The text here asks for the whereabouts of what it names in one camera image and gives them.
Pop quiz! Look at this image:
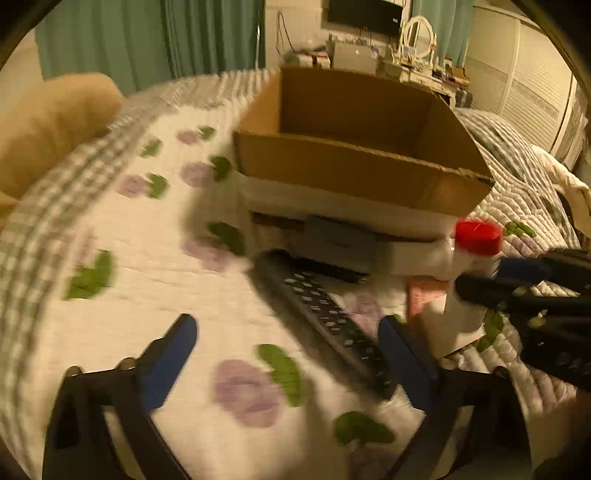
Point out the brown cardboard box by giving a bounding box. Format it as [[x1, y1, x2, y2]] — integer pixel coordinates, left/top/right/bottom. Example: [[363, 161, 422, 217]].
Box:
[[233, 67, 494, 240]]

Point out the white bottle red cap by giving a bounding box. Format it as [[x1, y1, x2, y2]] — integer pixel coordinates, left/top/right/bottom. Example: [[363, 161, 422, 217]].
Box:
[[419, 219, 503, 359]]

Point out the pink rose patterned box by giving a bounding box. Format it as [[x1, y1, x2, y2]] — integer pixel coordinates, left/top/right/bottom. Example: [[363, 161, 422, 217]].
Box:
[[406, 276, 448, 321]]

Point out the beige pillow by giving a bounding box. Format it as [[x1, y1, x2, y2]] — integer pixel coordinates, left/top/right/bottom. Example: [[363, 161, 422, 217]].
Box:
[[1, 72, 124, 224]]

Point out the white louvered wardrobe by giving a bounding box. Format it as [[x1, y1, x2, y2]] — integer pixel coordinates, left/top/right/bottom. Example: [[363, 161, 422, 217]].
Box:
[[464, 1, 587, 169]]

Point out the green curtain left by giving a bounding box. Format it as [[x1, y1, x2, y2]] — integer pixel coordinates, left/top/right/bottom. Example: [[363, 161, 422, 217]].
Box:
[[35, 0, 266, 94]]

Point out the black remote control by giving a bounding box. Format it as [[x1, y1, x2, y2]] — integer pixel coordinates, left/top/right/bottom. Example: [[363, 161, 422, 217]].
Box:
[[253, 249, 396, 400]]

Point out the white floral quilted mat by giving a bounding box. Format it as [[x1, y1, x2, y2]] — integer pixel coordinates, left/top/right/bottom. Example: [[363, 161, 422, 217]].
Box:
[[27, 103, 578, 480]]

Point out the white dressing table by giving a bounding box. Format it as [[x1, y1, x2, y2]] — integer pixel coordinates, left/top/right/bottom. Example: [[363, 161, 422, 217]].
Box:
[[376, 59, 472, 108]]

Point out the grey checkered bedsheet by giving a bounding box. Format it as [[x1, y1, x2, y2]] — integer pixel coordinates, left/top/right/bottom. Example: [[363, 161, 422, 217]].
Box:
[[1, 69, 271, 479]]

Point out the green curtain right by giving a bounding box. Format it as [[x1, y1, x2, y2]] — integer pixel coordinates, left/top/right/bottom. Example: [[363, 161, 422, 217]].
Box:
[[412, 0, 474, 66]]

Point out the white crumpled blanket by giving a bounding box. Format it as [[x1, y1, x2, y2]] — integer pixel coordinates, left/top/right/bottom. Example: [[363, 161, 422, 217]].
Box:
[[531, 145, 590, 238]]

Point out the small silver fridge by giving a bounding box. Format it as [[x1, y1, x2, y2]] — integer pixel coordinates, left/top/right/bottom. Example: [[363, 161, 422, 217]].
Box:
[[332, 41, 377, 75]]

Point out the black wall television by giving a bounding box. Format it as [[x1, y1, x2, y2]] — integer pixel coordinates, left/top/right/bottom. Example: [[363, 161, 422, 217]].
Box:
[[327, 0, 404, 37]]

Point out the white oval vanity mirror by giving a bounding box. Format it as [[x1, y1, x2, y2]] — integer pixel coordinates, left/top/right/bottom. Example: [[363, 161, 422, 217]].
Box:
[[402, 15, 437, 60]]

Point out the green curtain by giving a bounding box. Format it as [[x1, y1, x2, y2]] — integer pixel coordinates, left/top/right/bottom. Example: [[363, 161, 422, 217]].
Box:
[[412, 0, 474, 66], [35, 0, 266, 94]]

